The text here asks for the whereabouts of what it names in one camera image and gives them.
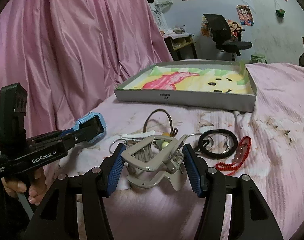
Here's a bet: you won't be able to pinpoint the blue kids smartwatch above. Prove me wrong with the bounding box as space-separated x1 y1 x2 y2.
59 112 106 144

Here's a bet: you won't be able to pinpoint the red bead bracelet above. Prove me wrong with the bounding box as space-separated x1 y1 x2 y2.
215 135 252 176

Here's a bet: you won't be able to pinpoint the black fabric hair tie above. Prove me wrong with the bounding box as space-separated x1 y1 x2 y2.
197 128 239 160

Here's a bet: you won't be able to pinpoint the grey claw hair clip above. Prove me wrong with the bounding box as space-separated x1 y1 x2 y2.
122 134 188 191

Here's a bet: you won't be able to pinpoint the brown hair tie with beads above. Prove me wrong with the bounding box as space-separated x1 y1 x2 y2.
143 108 179 151

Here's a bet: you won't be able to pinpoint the person's left hand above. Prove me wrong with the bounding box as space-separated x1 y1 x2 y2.
1 167 47 206

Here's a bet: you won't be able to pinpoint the white hair clip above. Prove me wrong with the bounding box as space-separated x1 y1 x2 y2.
121 130 155 140

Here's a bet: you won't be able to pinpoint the pink bed sheet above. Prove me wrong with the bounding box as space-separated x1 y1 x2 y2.
45 63 304 239

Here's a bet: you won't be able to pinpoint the pink satin curtain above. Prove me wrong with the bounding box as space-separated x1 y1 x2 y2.
0 0 172 137

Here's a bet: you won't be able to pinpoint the wooden desk with shelf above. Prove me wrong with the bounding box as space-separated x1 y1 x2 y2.
163 34 198 61

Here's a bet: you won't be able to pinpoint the grey shallow cardboard box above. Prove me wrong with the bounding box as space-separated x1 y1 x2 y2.
115 60 257 112

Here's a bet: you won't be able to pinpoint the colourful bear drawing paper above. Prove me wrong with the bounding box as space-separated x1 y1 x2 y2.
123 65 254 94

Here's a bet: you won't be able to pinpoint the green plastic stool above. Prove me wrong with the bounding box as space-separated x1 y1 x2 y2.
250 54 267 63

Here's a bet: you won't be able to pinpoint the black office chair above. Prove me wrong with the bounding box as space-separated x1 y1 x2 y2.
204 14 252 62

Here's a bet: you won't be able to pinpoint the cartoon children poster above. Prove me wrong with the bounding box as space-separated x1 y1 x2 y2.
227 20 245 41

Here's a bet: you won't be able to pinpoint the anime character poster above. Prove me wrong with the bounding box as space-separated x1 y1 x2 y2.
237 5 254 26

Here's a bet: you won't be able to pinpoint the green hanging ornament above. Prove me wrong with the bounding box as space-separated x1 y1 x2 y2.
276 9 285 18

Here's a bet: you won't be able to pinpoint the small silver ring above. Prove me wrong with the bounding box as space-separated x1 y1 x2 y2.
109 138 129 156

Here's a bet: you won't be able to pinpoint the silver bangle ring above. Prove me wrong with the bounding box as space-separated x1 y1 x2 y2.
203 132 234 156

